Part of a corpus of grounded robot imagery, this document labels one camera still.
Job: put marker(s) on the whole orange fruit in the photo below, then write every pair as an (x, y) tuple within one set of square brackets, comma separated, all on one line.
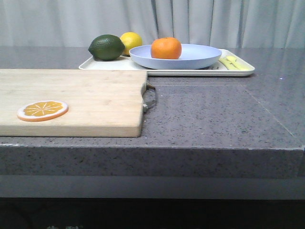
[(166, 48)]

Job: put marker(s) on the light blue plate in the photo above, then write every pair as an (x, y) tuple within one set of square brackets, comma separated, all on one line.
[(193, 57)]

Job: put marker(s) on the cream rectangular tray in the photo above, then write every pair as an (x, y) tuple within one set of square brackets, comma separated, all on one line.
[(218, 69)]

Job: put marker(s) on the yellow lemon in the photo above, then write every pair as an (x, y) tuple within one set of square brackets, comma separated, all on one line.
[(130, 40)]

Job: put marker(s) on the green lime fruit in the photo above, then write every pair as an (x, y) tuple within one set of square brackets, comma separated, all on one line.
[(106, 47)]

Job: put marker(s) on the yellow plastic fork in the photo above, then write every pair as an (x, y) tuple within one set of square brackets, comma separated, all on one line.
[(234, 61)]

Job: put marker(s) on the yellow plastic knife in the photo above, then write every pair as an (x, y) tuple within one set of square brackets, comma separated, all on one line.
[(229, 65)]

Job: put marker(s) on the orange slice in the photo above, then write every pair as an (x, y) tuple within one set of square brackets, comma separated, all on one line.
[(42, 111)]

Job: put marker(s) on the wooden cutting board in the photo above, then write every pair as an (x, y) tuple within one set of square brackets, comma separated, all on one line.
[(102, 103)]

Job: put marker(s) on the grey curtain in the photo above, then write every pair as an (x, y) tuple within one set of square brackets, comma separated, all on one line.
[(219, 23)]

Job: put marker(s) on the metal cutting board handle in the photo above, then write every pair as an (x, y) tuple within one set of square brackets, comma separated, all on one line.
[(150, 97)]

